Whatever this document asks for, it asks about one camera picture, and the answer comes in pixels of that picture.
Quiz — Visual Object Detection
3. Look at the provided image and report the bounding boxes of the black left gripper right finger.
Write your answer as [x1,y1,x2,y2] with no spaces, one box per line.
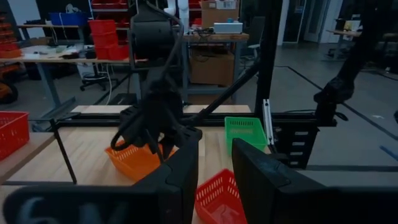
[231,138,398,224]

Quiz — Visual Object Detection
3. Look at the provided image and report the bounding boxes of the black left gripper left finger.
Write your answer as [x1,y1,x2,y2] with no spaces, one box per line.
[2,126,203,224]

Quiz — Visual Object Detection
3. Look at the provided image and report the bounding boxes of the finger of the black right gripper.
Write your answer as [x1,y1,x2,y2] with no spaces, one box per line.
[145,132,165,164]
[163,133,184,156]

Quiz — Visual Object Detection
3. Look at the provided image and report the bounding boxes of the orange plastic basket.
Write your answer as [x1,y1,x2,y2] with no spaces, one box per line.
[104,139,178,184]

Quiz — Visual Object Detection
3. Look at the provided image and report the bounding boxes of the red plastic basket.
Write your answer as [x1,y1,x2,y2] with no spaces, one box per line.
[194,168,249,224]
[0,111,30,162]

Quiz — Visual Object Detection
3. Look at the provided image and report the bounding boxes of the green plastic basket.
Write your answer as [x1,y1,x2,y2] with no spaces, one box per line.
[224,116,269,157]

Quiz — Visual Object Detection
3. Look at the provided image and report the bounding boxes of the orange storage bin stack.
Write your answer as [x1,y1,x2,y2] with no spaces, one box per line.
[0,12,23,60]

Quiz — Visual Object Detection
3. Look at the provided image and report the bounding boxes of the black stool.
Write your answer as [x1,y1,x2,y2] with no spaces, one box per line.
[79,62,119,92]

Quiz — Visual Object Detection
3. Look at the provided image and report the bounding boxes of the cardboard box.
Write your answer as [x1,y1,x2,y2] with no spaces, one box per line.
[188,49,236,87]
[200,0,241,29]

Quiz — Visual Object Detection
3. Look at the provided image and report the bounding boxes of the red stacked storage bins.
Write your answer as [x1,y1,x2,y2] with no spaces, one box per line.
[88,19,130,61]

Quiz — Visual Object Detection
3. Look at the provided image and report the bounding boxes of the wooden workbench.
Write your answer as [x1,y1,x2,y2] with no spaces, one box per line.
[182,32,251,105]

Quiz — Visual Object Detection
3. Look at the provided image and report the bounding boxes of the white electronic device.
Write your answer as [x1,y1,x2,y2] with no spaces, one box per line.
[213,22,244,35]

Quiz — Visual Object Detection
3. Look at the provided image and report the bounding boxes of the blue plastic bin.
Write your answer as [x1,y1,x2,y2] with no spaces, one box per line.
[49,11,90,27]

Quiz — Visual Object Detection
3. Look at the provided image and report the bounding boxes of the light table grey legs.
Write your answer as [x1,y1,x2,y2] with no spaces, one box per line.
[0,45,147,119]

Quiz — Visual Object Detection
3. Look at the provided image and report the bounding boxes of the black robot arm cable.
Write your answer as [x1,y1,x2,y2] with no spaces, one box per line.
[110,0,186,152]

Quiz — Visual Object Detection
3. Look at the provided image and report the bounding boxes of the silver metal bracket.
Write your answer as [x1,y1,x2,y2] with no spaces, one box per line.
[262,98,275,147]

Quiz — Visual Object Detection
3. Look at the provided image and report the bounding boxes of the black aluminium rig frame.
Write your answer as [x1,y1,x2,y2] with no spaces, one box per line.
[29,0,398,172]

